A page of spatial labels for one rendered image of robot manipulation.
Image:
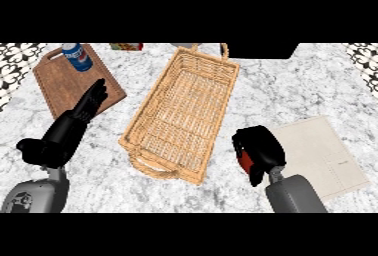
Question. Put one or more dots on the red and green box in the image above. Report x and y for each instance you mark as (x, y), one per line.
(126, 46)

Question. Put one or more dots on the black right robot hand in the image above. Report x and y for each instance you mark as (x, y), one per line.
(263, 146)

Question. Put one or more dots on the red bell pepper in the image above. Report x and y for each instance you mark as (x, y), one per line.
(244, 161)

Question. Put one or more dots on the brown wooden cutting board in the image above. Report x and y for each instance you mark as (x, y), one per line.
(74, 83)

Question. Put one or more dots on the beige placemat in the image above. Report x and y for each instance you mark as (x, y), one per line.
(319, 153)

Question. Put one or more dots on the black appliance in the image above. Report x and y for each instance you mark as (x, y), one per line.
(260, 50)

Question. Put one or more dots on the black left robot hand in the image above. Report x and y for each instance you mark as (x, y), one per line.
(64, 133)

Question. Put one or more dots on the grey object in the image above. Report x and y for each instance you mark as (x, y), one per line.
(183, 45)

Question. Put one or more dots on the blue soda can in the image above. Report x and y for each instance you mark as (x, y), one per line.
(77, 56)

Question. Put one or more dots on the rectangular wicker basket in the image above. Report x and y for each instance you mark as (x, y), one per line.
(182, 113)

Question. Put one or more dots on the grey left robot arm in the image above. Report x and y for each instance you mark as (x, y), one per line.
(37, 193)

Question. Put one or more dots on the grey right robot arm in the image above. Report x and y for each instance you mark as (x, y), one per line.
(293, 193)

